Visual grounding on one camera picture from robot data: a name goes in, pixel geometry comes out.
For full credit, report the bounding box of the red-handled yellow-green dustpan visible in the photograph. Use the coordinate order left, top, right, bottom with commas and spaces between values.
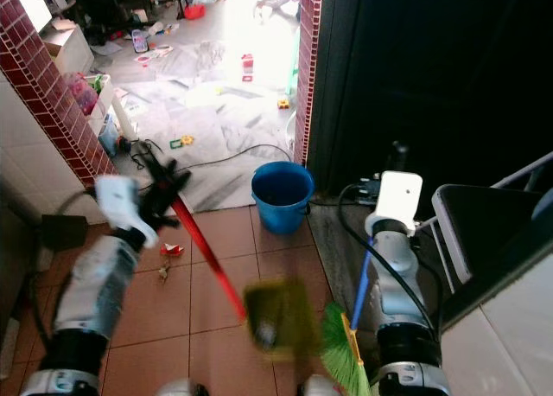
171, 197, 323, 360

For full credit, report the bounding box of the blue-handled green broom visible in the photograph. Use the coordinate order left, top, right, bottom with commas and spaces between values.
319, 235, 378, 396

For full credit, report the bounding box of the white tube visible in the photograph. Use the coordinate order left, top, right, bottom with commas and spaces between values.
111, 88, 140, 144

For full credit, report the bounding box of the black door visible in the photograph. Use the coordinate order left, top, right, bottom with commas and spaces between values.
309, 0, 553, 196

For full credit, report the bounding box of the pink bag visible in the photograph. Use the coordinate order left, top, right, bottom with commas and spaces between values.
70, 73, 101, 117

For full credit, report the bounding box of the dark grey square plate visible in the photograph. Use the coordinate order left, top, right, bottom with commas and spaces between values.
40, 214, 90, 252

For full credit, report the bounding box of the blue plastic bucket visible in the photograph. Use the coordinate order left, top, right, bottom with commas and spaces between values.
251, 160, 315, 236

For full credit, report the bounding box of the purple pink toy phone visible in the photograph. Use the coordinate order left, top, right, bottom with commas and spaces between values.
131, 29, 150, 54

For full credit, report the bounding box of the red and white carton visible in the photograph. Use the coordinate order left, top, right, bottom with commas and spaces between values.
240, 53, 256, 83

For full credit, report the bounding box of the grey robot left knee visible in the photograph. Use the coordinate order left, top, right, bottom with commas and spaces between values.
156, 378, 209, 396

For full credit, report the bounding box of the grey robot knee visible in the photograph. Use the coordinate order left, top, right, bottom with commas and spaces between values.
156, 378, 209, 396
297, 376, 339, 396

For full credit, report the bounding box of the grey robot right knee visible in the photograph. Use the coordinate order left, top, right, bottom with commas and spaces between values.
297, 376, 339, 396

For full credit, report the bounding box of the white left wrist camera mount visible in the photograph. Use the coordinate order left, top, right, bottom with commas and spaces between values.
94, 175, 159, 246

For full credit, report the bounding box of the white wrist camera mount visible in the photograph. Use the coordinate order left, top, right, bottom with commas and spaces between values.
94, 175, 159, 246
365, 170, 424, 235

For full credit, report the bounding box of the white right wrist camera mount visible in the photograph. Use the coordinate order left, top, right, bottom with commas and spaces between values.
365, 170, 424, 235

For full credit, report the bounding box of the black floor cable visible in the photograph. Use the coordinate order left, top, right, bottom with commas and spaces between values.
130, 138, 293, 173

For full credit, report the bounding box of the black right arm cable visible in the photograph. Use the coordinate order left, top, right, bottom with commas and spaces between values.
336, 182, 439, 332

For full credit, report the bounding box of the black chair with white frame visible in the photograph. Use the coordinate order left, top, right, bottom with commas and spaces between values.
430, 150, 553, 329

